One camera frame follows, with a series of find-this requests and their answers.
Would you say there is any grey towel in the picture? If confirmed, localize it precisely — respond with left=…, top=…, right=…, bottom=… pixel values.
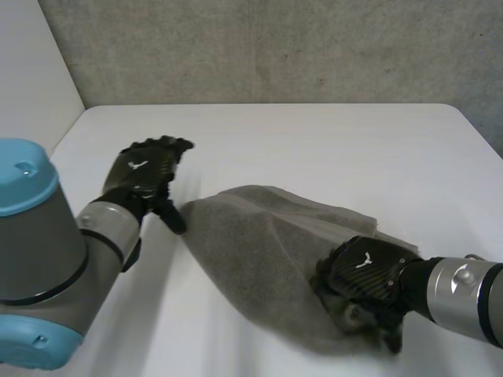
left=181, top=185, right=420, bottom=351

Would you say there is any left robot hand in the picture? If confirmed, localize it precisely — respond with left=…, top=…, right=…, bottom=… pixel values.
left=102, top=135, right=196, bottom=236

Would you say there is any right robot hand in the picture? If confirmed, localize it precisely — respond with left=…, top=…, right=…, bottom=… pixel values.
left=309, top=236, right=438, bottom=353

